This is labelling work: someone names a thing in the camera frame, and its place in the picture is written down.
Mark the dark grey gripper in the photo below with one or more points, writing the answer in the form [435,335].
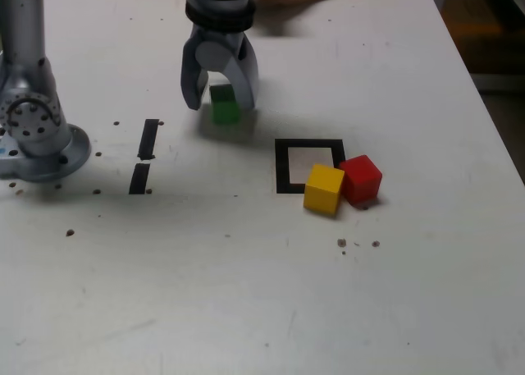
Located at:
[219,33]

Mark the green cube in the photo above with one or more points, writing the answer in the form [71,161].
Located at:
[225,112]

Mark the yellow cube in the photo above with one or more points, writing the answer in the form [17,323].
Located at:
[324,190]

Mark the red cube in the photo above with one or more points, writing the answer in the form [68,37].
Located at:
[363,180]

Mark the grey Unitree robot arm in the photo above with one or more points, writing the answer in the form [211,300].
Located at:
[33,116]

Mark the black tape square outline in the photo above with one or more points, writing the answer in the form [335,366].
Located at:
[282,166]

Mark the black tape strip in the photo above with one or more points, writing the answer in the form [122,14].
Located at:
[147,139]

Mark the grey metal bar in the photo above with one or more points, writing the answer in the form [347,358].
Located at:
[498,81]

